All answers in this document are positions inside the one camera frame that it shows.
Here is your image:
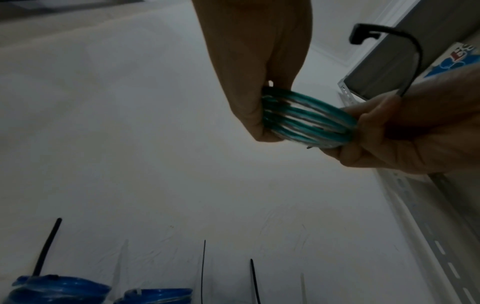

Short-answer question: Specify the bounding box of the person's left hand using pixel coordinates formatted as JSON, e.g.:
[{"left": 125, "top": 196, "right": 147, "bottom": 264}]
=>
[{"left": 190, "top": 0, "right": 314, "bottom": 143}]

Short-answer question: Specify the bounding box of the person's right hand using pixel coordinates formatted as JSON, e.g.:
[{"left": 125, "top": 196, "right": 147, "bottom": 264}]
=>
[{"left": 318, "top": 62, "right": 480, "bottom": 176}]

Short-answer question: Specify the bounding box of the green tube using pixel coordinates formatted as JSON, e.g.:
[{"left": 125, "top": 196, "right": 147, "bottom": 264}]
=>
[{"left": 260, "top": 86, "right": 360, "bottom": 149}]

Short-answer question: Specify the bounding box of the long black cable tie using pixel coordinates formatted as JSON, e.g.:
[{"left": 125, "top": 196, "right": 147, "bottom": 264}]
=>
[{"left": 348, "top": 23, "right": 425, "bottom": 98}]

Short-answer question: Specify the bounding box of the blue coil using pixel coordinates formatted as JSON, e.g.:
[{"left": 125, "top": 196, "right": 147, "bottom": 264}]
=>
[
  {"left": 7, "top": 274, "right": 112, "bottom": 304},
  {"left": 113, "top": 287, "right": 195, "bottom": 304}
]

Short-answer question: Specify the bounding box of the curled black cable tie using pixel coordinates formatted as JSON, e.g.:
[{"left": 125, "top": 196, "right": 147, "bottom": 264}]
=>
[{"left": 32, "top": 218, "right": 63, "bottom": 279}]

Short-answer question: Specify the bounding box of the grey shelf board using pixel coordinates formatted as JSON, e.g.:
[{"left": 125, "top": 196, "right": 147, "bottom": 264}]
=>
[{"left": 342, "top": 0, "right": 480, "bottom": 102}]

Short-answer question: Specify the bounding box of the blue printed box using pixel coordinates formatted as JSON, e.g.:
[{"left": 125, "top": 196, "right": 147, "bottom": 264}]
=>
[{"left": 422, "top": 42, "right": 480, "bottom": 80}]

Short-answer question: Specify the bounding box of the white perforated shelf upright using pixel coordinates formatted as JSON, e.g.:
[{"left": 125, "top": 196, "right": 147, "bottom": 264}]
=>
[{"left": 337, "top": 75, "right": 479, "bottom": 304}]

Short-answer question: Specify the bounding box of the black metal frame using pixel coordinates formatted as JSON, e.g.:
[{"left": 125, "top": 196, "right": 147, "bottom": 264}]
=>
[{"left": 0, "top": 0, "right": 146, "bottom": 22}]

